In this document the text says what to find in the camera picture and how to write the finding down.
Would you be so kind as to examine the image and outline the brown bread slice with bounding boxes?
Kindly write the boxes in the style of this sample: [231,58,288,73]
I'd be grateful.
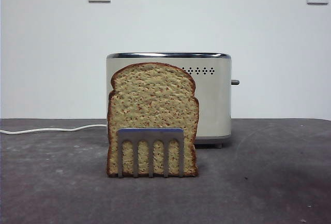
[107,63,200,178]

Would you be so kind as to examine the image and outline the steel bread rack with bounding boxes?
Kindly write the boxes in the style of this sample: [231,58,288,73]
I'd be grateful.
[116,127,185,178]

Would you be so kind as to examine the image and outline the cream and steel toaster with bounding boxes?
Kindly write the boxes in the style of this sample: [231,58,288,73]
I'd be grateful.
[106,52,233,149]

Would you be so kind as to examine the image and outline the white power cable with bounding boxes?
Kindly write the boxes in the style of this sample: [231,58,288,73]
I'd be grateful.
[0,124,108,135]

